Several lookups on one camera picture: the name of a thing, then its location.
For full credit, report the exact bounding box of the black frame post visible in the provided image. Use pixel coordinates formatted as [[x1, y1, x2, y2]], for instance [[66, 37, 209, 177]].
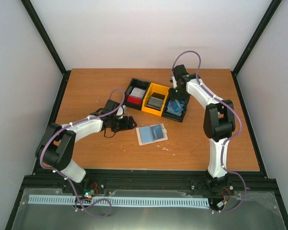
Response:
[[20, 0, 67, 75], [232, 0, 283, 75]]

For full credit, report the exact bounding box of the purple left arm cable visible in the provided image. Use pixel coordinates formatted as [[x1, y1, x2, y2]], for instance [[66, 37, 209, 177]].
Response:
[[39, 88, 126, 218]]

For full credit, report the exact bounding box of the blue card stack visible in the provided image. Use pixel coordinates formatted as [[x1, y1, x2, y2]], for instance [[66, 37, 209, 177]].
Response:
[[166, 100, 186, 117]]

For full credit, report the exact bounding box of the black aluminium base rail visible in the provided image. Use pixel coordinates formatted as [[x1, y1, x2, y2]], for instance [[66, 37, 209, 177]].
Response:
[[21, 167, 278, 199]]

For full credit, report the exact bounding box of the beige card holder wallet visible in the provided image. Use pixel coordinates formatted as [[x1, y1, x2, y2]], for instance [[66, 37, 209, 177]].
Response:
[[136, 124, 168, 146]]

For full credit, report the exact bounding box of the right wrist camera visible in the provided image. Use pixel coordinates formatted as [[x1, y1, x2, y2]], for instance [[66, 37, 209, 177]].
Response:
[[170, 73, 177, 88]]

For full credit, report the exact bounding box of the yellow middle card bin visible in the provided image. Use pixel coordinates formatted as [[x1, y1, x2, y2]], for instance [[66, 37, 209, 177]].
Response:
[[141, 83, 169, 117]]

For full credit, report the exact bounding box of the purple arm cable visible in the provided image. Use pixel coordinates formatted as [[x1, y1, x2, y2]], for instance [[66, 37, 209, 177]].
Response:
[[171, 50, 248, 214], [39, 88, 126, 218]]

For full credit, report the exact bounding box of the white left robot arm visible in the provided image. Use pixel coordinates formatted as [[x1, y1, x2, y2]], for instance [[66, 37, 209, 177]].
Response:
[[35, 99, 137, 193]]

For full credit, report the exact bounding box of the metal front plate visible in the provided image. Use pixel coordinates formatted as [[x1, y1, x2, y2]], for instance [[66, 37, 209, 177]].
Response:
[[11, 189, 286, 230]]

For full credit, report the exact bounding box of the grey card stack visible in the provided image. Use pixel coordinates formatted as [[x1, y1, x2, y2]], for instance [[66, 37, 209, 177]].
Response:
[[147, 92, 165, 111]]

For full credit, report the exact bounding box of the black card bin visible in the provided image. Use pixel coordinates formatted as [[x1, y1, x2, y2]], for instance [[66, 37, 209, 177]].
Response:
[[161, 96, 190, 123], [124, 78, 151, 111]]

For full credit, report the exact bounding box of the blue credit card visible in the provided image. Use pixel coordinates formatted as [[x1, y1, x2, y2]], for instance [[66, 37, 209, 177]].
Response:
[[139, 126, 154, 144]]

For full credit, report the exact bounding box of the black left frame post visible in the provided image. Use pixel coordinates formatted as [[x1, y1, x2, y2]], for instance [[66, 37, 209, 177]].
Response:
[[20, 0, 67, 75]]

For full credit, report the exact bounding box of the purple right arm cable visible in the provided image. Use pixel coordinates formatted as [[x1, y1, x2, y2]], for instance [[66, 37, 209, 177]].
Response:
[[171, 50, 248, 214]]

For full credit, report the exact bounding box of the red and white card stack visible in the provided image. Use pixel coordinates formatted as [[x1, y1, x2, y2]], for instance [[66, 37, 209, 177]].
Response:
[[127, 87, 145, 105]]

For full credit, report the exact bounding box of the black right frame post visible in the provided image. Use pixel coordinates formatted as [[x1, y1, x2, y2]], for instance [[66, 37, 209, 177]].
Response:
[[232, 0, 283, 75]]

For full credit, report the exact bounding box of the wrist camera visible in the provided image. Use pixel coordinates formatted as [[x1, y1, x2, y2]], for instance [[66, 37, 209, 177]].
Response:
[[116, 105, 127, 119], [170, 73, 177, 88]]

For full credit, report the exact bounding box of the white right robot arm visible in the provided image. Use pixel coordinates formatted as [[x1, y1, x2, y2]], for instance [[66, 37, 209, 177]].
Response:
[[169, 65, 235, 178]]

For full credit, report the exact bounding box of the light blue cable duct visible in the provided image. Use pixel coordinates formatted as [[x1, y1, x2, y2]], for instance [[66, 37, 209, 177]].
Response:
[[27, 195, 209, 209]]

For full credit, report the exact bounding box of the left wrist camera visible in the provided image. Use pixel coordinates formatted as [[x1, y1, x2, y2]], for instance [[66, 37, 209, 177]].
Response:
[[116, 105, 127, 119]]

